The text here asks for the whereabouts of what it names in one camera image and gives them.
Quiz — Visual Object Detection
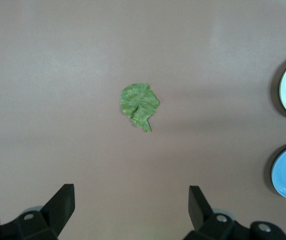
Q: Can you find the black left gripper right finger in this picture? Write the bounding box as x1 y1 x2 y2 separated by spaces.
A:
184 185 286 240

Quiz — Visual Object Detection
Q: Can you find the green lettuce leaf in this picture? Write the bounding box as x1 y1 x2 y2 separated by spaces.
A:
119 82 160 134

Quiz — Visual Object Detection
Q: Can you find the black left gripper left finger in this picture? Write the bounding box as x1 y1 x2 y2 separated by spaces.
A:
0 183 76 240

